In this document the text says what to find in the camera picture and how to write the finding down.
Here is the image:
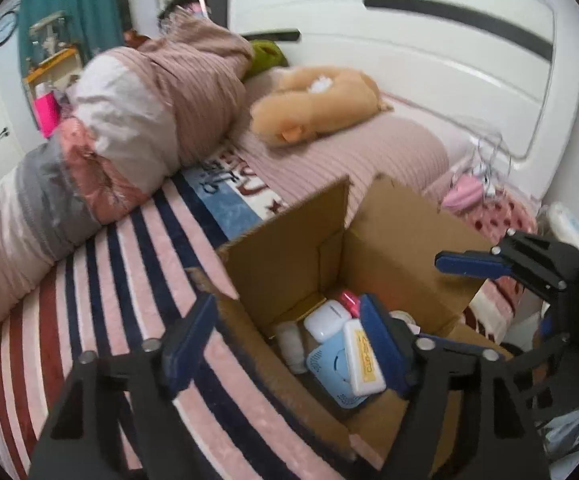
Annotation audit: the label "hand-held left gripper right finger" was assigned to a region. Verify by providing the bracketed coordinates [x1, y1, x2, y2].
[358, 293, 553, 480]

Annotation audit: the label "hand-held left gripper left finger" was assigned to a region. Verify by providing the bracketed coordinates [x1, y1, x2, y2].
[28, 292, 219, 480]

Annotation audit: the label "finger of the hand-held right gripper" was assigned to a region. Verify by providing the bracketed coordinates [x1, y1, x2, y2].
[434, 232, 579, 306]

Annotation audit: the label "white case with yellow label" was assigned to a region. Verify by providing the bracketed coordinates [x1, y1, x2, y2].
[342, 319, 387, 397]

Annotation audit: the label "pink spray bottle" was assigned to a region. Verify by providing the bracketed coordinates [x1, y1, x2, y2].
[338, 290, 363, 318]

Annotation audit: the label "blue square plastic device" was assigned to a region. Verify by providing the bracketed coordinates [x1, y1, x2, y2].
[305, 331, 370, 409]

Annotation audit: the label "white heart-shaped case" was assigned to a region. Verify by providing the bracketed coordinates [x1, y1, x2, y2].
[303, 300, 353, 345]

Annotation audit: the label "small white bottle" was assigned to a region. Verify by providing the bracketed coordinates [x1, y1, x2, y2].
[276, 321, 306, 375]

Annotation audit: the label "cardboard box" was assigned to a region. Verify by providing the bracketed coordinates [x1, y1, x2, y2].
[187, 174, 515, 466]

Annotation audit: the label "white plastic bag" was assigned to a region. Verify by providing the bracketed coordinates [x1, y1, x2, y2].
[544, 202, 579, 243]

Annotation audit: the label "pink polka dot cloth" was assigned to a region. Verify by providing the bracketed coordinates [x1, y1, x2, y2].
[459, 192, 540, 241]

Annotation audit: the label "striped plush blanket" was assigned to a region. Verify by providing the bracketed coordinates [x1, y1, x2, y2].
[0, 160, 370, 480]

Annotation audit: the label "pink ribbed pillow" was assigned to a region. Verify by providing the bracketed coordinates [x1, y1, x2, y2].
[230, 67, 450, 211]

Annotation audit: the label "white bed headboard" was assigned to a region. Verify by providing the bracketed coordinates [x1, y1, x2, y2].
[227, 0, 579, 196]

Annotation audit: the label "tan plush toy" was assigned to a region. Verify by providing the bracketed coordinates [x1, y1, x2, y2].
[250, 65, 395, 148]

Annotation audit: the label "pink and grey duvet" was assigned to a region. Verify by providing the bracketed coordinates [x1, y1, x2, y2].
[0, 10, 255, 341]

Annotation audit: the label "bright pink bag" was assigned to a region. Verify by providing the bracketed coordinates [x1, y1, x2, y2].
[34, 92, 60, 138]

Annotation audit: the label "green plush toy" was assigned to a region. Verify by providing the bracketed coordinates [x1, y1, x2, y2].
[247, 39, 289, 78]

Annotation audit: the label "yellow cabinet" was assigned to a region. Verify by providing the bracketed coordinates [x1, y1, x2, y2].
[22, 46, 83, 101]

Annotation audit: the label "glass display case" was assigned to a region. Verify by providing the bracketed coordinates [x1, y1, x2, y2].
[28, 12, 68, 58]

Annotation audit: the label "teal curtain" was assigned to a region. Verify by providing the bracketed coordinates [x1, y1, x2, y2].
[17, 0, 125, 86]

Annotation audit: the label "white wire hangers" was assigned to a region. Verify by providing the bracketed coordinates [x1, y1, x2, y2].
[449, 132, 515, 196]

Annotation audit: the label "round wall clock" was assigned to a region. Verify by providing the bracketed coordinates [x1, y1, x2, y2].
[0, 11, 16, 47]

